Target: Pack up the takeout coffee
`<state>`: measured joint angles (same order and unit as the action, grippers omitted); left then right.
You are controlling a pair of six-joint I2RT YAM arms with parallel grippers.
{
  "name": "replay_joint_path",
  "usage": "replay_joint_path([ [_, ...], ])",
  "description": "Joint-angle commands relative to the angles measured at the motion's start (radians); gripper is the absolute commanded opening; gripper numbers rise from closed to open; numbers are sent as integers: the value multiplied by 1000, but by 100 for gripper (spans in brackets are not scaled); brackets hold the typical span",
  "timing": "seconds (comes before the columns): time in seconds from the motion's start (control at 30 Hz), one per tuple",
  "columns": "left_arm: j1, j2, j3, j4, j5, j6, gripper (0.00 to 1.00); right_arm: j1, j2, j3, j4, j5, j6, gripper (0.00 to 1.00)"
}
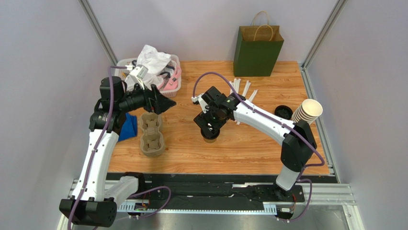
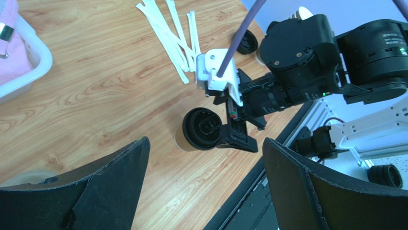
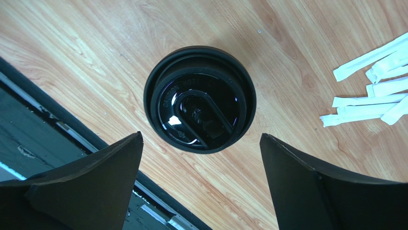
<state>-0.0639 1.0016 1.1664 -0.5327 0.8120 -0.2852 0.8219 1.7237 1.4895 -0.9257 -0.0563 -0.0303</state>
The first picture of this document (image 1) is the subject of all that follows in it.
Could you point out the cardboard cup carrier tray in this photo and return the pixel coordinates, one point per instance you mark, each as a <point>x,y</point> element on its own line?
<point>152,141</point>

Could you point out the black plastic cup lid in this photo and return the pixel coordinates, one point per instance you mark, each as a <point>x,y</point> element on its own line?
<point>209,130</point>

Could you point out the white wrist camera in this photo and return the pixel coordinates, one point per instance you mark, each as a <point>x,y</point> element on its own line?
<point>199,100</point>
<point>138,73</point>

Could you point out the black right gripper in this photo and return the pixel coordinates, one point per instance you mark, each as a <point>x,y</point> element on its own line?
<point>207,121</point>

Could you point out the stack of black lids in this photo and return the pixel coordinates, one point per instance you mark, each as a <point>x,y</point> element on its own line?
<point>284,112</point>

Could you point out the white plastic basket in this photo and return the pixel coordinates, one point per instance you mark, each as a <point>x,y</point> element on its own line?
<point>170,92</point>

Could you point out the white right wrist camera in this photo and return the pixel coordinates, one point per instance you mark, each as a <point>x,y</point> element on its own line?
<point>199,100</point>

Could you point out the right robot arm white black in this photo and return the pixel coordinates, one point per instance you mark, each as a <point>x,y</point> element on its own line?
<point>295,138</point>

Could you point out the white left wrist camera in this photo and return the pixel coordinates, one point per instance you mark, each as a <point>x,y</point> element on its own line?
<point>138,73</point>

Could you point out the crumpled white cloth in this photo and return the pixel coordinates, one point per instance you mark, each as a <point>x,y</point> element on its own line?
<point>153,60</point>

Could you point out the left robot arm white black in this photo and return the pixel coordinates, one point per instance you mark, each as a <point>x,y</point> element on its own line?
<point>90,204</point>

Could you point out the brown paper coffee cup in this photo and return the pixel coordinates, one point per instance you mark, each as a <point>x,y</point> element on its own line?
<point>210,138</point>

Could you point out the green paper gift bag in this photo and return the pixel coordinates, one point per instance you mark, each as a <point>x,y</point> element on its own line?
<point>258,47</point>

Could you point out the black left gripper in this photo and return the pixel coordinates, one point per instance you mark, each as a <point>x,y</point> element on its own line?
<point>153,101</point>

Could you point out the white wrapped straw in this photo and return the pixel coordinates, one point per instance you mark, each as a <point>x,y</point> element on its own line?
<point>233,87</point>
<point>250,99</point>
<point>238,84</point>
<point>246,88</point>

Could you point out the blue cloth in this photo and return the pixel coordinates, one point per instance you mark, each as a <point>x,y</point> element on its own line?
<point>129,128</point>

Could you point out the stack of paper cups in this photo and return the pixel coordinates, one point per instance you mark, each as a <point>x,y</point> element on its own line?
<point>309,110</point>

